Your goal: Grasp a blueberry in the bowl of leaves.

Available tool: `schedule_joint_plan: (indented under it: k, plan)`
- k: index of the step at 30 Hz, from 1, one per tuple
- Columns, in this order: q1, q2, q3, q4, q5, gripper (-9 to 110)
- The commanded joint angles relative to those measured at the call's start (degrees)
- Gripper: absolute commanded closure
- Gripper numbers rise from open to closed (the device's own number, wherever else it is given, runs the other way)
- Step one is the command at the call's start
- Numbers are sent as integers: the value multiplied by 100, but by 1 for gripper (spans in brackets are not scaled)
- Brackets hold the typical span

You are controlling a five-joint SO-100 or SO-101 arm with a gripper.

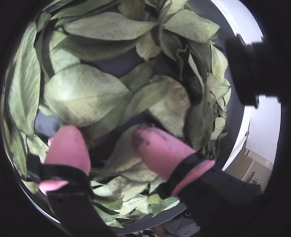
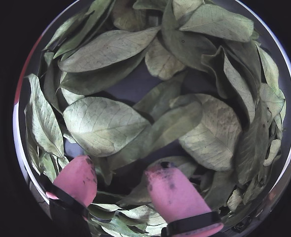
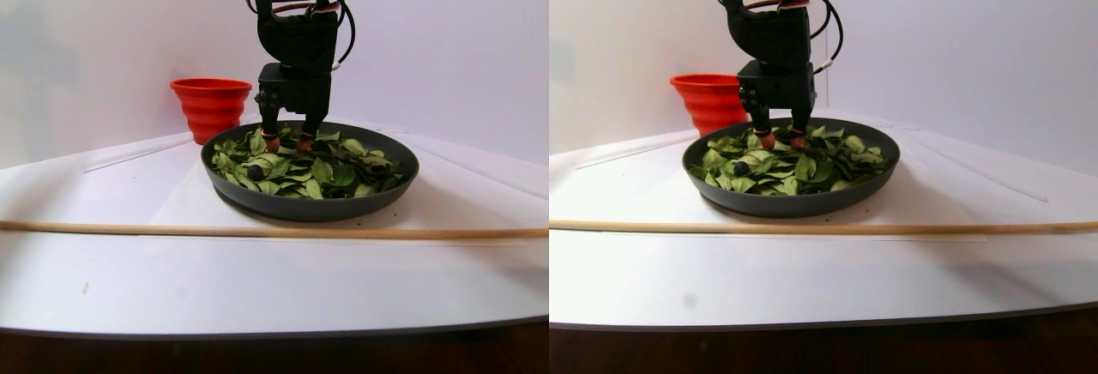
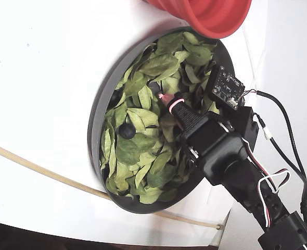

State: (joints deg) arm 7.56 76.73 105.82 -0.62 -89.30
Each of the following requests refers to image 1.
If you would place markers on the black threaded cylindrical fixture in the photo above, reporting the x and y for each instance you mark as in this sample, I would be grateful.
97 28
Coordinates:
251 71

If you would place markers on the pink-tipped black gripper finger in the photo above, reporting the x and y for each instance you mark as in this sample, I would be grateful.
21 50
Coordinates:
69 148
162 150

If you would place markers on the grey round bowl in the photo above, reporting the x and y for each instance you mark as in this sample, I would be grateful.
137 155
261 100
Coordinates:
235 123

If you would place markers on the dark blueberry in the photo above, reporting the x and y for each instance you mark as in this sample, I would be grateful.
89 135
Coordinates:
47 126

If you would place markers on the pile of green leaves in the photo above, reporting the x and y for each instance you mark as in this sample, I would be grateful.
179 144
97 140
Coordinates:
86 93

